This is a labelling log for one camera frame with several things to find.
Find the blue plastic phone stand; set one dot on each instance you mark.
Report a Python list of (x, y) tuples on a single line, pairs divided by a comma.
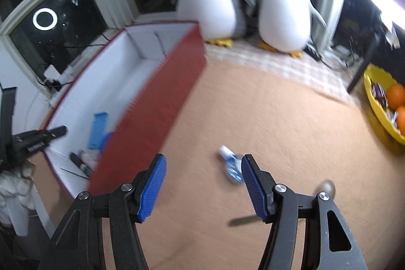
[(97, 130)]

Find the white power strip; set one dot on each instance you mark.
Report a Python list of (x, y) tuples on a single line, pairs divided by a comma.
[(57, 74)]

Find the red cardboard box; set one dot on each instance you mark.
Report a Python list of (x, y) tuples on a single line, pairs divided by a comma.
[(158, 99)]

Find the white cloth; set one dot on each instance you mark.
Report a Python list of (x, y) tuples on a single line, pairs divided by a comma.
[(14, 194)]

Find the small penguin plush toy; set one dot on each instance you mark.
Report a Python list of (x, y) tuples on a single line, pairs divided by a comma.
[(284, 13)]

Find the yellow bowl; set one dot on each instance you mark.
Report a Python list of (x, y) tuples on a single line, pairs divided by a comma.
[(378, 108)]

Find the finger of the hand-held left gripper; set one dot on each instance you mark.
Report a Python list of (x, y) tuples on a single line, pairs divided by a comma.
[(55, 133)]

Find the paper tag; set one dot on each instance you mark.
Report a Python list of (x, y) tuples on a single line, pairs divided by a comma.
[(392, 32)]

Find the small plastic tube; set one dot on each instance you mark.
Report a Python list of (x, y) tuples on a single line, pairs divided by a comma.
[(231, 164)]

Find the black tripod leg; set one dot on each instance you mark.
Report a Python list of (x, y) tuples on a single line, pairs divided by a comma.
[(364, 64)]

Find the pile of wrapped candies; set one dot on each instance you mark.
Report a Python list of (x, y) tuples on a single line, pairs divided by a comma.
[(381, 93)]

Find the white patterned lighter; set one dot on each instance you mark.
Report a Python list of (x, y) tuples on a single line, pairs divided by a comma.
[(88, 157)]

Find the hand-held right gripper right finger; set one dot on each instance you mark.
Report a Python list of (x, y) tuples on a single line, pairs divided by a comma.
[(254, 191)]

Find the blue round lid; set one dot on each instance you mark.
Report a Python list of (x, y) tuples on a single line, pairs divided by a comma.
[(107, 143)]

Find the checkered cloth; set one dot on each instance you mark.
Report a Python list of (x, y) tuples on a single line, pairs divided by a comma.
[(284, 70)]

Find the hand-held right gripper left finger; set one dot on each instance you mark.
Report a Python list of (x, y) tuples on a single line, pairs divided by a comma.
[(153, 187)]

